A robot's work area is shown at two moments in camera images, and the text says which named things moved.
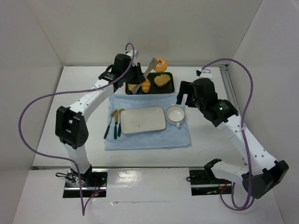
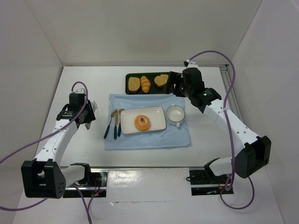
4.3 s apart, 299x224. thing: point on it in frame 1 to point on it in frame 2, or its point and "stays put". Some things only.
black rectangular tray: x=154 y=89 stays put
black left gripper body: x=136 y=74 to x=88 y=114
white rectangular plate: x=143 y=119 stays put
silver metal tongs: x=153 y=62 to x=94 y=106
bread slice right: x=161 y=80 stays put
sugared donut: x=161 y=65 to x=142 y=122
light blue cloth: x=172 y=137 stays put
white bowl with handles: x=175 y=115 stays put
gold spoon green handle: x=119 y=128 stays put
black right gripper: x=185 y=92 to x=175 y=82
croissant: x=145 y=86 stays put
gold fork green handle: x=108 y=128 stays put
